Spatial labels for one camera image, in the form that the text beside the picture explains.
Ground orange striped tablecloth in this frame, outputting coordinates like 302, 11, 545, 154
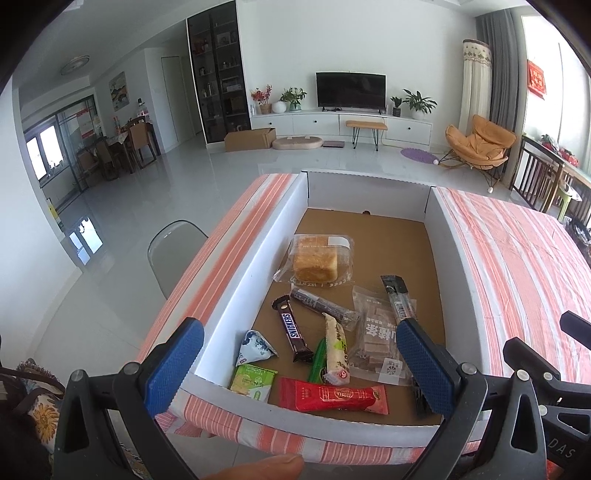
134, 173, 591, 480

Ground red snack packet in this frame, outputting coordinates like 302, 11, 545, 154
278, 377, 390, 416

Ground black television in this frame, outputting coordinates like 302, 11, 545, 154
316, 71, 387, 113

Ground white television cabinet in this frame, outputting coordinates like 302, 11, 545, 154
249, 108, 433, 147

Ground wooden dining table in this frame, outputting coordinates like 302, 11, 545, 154
76, 134, 139, 180

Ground round ceiling light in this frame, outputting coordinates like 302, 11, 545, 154
60, 55, 90, 75

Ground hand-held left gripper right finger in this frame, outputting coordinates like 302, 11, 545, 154
396, 318, 550, 480

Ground grey curtain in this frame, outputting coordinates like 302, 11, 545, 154
475, 8, 527, 134

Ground black snack packet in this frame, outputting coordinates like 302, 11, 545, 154
380, 275, 435, 418

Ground person's left hand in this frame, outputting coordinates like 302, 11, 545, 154
216, 453, 304, 480

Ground red wall hanging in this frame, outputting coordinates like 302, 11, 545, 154
527, 59, 548, 99

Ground green cracker packet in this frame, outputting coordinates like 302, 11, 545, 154
229, 363, 279, 403

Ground grey transparent chair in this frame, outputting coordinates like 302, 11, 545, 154
147, 220, 209, 301

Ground floral patterned cloth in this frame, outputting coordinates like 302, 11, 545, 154
0, 357, 65, 480

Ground wooden dining chair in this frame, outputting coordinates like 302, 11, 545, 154
127, 121, 160, 169

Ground purple round floor mat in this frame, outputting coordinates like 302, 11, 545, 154
400, 147, 437, 163

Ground green sausage stick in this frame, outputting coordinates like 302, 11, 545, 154
308, 338, 327, 385

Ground wooden bench with black legs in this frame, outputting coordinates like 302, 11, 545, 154
345, 120, 389, 151

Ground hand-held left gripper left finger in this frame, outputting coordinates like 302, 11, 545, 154
54, 316, 205, 480

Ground brown cardboard box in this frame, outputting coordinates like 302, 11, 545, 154
224, 127, 277, 152

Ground covered standing air conditioner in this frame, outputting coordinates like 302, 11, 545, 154
459, 38, 494, 139

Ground large green potted plant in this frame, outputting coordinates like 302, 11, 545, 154
403, 89, 438, 121

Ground cream long snack packet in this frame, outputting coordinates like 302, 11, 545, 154
321, 312, 353, 385

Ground red flowers in vase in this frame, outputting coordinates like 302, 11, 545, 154
250, 84, 274, 115

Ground white blue triangular packet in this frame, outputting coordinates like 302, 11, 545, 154
236, 329, 280, 368

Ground yellow green stool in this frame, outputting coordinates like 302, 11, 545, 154
556, 180, 583, 220

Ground bread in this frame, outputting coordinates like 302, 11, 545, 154
274, 234, 356, 288

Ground orange rocking chair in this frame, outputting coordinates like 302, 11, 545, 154
438, 114, 517, 178

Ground brown chocolate bar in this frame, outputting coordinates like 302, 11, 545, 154
271, 296, 314, 363

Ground white cardboard box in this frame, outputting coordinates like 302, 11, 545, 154
178, 170, 499, 450

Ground framed wall painting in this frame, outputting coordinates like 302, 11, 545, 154
108, 71, 129, 112

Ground bushy green potted plant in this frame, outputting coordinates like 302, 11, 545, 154
279, 87, 308, 112

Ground dark wooden chair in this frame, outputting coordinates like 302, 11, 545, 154
509, 135, 564, 213

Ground beige oval floor pad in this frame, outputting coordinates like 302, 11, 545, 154
271, 135, 325, 151

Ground glass balcony door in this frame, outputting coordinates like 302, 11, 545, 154
21, 95, 100, 190

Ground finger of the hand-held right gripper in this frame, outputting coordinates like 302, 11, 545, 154
502, 337, 561, 386
558, 311, 591, 340

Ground clear bag of brown bars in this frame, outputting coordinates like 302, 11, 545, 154
348, 285, 417, 387

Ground black glass display cabinet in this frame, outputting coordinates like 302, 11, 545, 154
187, 6, 252, 145

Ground dark grey snack bar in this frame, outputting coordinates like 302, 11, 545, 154
290, 285, 362, 331

